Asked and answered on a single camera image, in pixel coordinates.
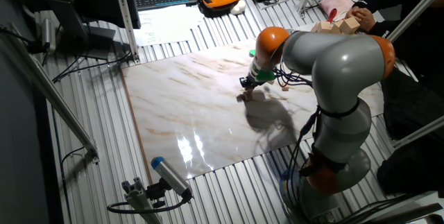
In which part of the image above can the black camera clamp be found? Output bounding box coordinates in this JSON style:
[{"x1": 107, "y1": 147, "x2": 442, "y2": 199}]
[{"x1": 145, "y1": 178, "x2": 168, "y2": 209}]

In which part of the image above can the person right hand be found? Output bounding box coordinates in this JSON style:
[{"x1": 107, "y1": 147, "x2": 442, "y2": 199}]
[{"x1": 345, "y1": 5, "x2": 362, "y2": 17}]

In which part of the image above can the person black clothing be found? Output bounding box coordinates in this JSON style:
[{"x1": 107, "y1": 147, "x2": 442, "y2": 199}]
[{"x1": 376, "y1": 0, "x2": 444, "y2": 199}]

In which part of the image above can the marble pattern board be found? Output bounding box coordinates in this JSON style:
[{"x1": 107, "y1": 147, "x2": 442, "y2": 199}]
[{"x1": 120, "y1": 24, "x2": 385, "y2": 184}]

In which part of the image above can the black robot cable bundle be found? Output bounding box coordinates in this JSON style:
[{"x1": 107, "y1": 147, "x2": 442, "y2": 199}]
[{"x1": 286, "y1": 105, "x2": 323, "y2": 224}]

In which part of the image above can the black camera cable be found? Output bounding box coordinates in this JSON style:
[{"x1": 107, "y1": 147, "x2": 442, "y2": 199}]
[{"x1": 106, "y1": 189, "x2": 192, "y2": 215}]

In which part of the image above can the silver camera blue cap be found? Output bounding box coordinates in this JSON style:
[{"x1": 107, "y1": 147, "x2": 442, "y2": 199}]
[{"x1": 151, "y1": 156, "x2": 194, "y2": 203}]

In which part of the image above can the white rounded object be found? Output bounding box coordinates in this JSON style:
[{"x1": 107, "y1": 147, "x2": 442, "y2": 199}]
[{"x1": 230, "y1": 0, "x2": 247, "y2": 16}]

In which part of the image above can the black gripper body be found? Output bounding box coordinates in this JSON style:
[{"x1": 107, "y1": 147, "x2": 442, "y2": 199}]
[{"x1": 239, "y1": 74, "x2": 259, "y2": 92}]

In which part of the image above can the pink cloth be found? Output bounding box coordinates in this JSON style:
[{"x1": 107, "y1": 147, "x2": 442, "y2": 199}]
[{"x1": 318, "y1": 0, "x2": 355, "y2": 19}]

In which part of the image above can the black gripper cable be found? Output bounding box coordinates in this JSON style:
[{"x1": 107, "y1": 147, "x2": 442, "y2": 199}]
[{"x1": 272, "y1": 62, "x2": 315, "y2": 89}]

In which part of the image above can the aluminium profile stub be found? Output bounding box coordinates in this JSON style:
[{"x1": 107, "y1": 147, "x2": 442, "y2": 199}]
[{"x1": 121, "y1": 177, "x2": 162, "y2": 224}]

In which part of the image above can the green wrist adapter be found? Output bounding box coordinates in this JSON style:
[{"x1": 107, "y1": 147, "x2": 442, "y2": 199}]
[{"x1": 255, "y1": 68, "x2": 278, "y2": 83}]

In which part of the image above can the printed paper sheet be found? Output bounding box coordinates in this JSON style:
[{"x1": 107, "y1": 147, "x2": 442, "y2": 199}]
[{"x1": 133, "y1": 4, "x2": 206, "y2": 47}]

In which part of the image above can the black monitor stand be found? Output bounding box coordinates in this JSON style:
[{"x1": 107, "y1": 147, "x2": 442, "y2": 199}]
[{"x1": 46, "y1": 0, "x2": 117, "y2": 61}]

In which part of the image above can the person left hand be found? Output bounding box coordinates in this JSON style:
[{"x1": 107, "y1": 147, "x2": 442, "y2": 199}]
[{"x1": 352, "y1": 8, "x2": 377, "y2": 33}]

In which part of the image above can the silver cylinder device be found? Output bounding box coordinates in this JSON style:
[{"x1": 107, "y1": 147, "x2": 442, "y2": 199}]
[{"x1": 41, "y1": 17, "x2": 57, "y2": 54}]

